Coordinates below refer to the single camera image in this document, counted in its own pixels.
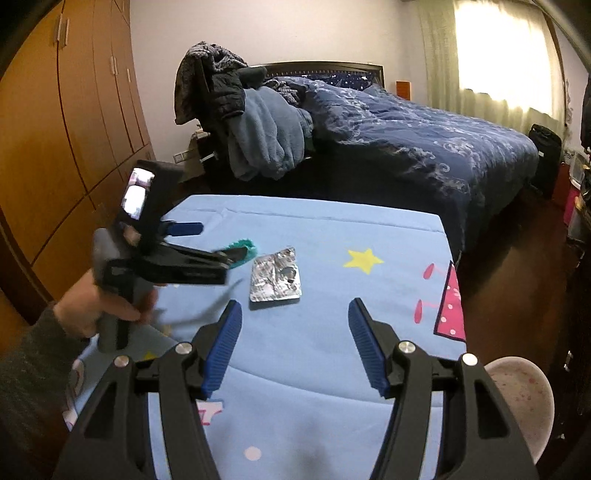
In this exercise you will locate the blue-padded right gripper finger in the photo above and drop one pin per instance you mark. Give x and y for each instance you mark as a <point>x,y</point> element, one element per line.
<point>172,228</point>
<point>213,346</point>
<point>376,343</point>

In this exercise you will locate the teal green wrapper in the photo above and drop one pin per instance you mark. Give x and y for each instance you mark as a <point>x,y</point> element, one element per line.
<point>240,252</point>

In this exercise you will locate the grey sleeve forearm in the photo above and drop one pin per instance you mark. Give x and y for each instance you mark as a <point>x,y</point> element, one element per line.
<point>33,382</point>

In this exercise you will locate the white pink-speckled trash bin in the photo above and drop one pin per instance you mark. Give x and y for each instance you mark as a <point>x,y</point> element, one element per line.
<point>529,395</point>

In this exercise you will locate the person's left hand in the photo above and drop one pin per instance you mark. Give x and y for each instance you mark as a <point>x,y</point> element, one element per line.
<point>80,308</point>

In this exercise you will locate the light blue cartoon tablecloth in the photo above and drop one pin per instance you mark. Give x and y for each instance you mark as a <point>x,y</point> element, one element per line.
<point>295,402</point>

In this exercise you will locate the silver blister pill pack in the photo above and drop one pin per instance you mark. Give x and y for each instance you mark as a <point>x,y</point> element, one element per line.
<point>275,277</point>

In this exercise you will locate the brown wooden wardrobe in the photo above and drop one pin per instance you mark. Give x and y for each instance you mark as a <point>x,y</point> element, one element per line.
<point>72,126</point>

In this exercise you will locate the dark grey jacket pile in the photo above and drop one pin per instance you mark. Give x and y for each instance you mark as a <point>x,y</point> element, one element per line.
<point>210,84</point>

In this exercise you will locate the dark blue patterned duvet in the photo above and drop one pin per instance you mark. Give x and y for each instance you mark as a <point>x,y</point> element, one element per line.
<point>373,147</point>

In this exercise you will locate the dark wooden dresser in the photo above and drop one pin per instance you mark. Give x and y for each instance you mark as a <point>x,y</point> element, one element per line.
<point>573,438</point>

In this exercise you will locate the black suitcase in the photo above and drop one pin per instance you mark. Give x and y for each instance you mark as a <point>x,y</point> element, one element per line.
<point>549,146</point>

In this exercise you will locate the dark wooden bed headboard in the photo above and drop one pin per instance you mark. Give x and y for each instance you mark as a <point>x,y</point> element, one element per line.
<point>324,69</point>

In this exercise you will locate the orange wooden nightstand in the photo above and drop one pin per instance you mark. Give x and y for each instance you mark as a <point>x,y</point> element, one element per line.
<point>404,89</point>

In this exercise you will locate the pale green window curtain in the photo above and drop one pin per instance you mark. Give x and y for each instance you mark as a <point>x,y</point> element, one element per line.
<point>494,60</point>

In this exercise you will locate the dark hanging coat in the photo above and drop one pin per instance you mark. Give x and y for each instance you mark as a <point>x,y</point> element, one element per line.
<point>585,129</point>

